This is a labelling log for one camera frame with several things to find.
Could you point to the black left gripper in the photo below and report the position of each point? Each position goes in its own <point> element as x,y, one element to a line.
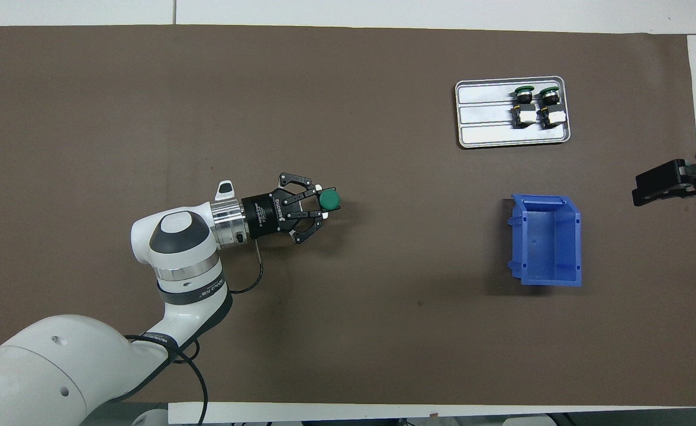
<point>265,214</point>

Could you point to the green mushroom push button switch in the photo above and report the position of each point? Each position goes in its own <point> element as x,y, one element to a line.
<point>554,117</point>
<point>525,116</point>
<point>329,200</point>

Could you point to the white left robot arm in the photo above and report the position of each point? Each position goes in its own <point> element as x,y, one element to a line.
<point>176,236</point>

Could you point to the brown table mat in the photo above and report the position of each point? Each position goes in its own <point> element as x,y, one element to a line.
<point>383,325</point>

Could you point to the blue plastic storage bin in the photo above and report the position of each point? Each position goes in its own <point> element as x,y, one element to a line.
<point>546,242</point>

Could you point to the silver metal tray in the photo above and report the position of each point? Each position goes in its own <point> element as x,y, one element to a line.
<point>484,118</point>

